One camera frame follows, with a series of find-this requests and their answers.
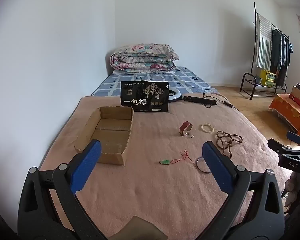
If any cream bead bracelet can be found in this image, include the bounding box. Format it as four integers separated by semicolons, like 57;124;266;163
200;123;215;133

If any striped hanging cloth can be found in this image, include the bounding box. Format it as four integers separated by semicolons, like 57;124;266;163
255;14;273;68

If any folded floral quilt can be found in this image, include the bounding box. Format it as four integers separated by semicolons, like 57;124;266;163
109;44;180;75

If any blue checked bedsheet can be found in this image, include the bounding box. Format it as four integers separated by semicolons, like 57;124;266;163
91;66;219;97

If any dark hanging garment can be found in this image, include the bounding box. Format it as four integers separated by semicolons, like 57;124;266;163
270;29;283;87

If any black snack bag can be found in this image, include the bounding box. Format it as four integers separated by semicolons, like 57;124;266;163
120;80;169;113

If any orange covered table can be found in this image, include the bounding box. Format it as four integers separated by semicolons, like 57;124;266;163
268;94;300;136

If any cardboard box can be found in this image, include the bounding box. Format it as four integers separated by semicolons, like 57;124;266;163
74;106;134;166

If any red wrist band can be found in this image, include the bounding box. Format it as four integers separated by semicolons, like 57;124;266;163
179;121;193;137

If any green pendant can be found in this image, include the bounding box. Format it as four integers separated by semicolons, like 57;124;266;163
159;149;193;165

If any pink blanket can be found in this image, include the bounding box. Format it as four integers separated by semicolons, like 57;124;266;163
39;95;282;240

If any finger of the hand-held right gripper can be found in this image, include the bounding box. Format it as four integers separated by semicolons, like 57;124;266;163
267;138;292;156
287;131;300;145

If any person's right hand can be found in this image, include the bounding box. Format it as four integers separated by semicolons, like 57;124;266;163
284;174;300;207

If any brown bead necklace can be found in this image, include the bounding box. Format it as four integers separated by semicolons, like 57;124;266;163
216;130;243;159

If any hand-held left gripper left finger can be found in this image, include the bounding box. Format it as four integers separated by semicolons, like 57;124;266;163
17;139;108;240

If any white ring light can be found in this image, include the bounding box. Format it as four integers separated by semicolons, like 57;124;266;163
168;88;183;103

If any black clothes rack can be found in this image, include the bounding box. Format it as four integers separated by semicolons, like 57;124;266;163
239;2;294;100

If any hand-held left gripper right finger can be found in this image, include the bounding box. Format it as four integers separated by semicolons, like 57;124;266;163
202;141;285;240

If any blue denim garment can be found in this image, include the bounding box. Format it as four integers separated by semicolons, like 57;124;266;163
281;36;291;67

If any black folded tripod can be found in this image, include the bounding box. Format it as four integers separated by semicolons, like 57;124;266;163
182;96;218;106

